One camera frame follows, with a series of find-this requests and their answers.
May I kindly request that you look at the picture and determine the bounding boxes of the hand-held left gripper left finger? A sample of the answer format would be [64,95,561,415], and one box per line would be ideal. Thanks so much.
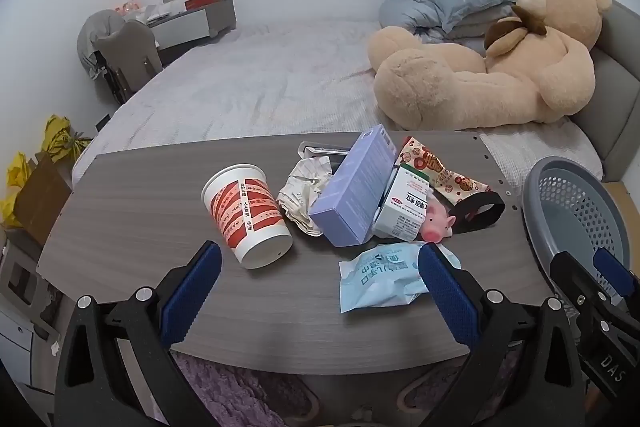
[54,241,223,427]

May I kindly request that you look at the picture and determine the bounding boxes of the light blue wipes packet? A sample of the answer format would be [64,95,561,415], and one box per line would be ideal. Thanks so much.
[339,241,462,314]

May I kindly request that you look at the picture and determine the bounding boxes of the folded blue-grey duvet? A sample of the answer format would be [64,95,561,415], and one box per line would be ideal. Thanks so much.
[378,0,516,44]

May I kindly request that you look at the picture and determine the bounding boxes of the pink pig toy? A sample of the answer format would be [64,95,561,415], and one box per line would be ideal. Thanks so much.
[419,199,457,242]

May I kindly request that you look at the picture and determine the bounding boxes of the grey jacket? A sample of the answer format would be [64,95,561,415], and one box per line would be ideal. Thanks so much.
[76,9,128,80]

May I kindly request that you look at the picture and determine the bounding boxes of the red patterned snack packet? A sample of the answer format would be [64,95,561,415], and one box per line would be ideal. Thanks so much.
[395,136,493,210]

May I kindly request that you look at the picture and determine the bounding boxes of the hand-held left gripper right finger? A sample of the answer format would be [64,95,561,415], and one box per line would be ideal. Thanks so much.
[417,242,588,427]

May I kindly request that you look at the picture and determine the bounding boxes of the bed with grey sheet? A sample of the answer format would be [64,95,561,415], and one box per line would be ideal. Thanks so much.
[72,0,603,188]

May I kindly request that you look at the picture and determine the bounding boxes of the crumpled lined paper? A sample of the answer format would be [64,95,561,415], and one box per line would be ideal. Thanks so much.
[276,156,333,237]

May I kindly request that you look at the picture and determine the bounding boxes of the yellow flower bouquet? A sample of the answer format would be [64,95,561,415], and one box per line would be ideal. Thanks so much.
[0,151,33,228]

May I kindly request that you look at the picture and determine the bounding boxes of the purple cardboard box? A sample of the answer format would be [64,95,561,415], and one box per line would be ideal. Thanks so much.
[308,124,398,248]

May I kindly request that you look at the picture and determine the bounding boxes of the red and white paper cup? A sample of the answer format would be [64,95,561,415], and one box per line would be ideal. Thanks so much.
[202,163,293,270]

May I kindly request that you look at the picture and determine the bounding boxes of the flat silver box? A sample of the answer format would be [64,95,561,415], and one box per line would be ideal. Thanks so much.
[297,141,353,168]

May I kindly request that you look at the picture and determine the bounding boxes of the grey padded headboard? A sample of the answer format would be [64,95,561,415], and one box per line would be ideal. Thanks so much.
[477,0,640,182]

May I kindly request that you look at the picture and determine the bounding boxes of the brown cardboard box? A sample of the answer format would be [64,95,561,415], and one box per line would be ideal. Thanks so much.
[15,154,73,248]

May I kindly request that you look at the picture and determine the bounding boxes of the grey plastic basket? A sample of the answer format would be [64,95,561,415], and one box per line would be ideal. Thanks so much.
[521,155,632,308]

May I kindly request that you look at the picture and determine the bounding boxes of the white drawer cabinet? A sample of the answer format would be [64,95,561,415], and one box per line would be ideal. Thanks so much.
[0,229,63,358]

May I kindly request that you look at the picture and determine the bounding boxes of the black strap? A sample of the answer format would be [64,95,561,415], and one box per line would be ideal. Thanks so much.
[447,191,507,237]

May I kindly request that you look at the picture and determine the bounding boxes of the white and green medicine box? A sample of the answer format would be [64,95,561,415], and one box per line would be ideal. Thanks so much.
[372,164,433,243]

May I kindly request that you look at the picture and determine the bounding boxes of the white papers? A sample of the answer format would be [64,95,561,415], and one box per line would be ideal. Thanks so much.
[145,0,186,24]

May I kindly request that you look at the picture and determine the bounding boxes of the grey and white desk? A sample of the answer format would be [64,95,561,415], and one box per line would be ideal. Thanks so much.
[145,0,237,58]

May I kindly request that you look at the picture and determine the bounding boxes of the grey chair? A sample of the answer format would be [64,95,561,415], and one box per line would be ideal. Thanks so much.
[94,21,163,105]

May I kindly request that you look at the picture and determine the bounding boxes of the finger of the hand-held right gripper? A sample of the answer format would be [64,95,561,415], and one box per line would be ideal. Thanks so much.
[593,248,640,308]
[549,251,613,323]

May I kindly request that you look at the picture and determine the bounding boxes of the large beige teddy bear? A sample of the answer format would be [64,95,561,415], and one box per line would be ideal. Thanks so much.
[367,0,613,131]

